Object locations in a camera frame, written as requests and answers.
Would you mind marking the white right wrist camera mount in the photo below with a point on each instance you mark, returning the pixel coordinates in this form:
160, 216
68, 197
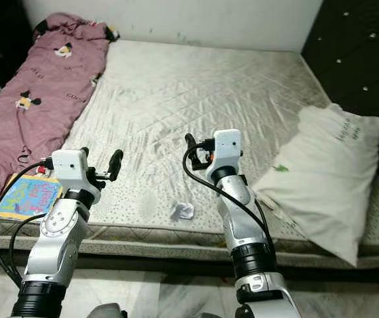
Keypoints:
226, 149

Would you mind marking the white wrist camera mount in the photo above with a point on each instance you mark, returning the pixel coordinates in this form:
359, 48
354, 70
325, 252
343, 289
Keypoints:
69, 169
226, 149

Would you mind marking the white pillow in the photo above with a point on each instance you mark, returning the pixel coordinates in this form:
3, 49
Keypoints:
328, 172

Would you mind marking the white quilted mattress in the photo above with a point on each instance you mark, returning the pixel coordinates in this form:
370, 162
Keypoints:
183, 99

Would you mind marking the colourful children's board book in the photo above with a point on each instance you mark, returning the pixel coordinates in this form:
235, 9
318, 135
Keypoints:
30, 202

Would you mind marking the mauve cartoon print blanket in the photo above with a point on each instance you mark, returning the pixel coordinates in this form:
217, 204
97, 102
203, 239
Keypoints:
37, 119

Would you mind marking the silver left robot leg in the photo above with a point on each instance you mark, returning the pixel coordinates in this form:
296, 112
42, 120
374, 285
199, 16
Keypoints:
110, 311

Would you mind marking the white wrapper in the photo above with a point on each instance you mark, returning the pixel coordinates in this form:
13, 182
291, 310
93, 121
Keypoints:
183, 211

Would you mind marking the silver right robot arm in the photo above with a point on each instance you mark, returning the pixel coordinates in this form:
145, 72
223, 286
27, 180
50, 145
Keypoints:
239, 218

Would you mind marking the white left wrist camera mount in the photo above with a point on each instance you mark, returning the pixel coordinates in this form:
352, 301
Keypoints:
69, 169

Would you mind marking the black tufted headboard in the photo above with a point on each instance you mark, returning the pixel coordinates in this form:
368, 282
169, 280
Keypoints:
355, 46

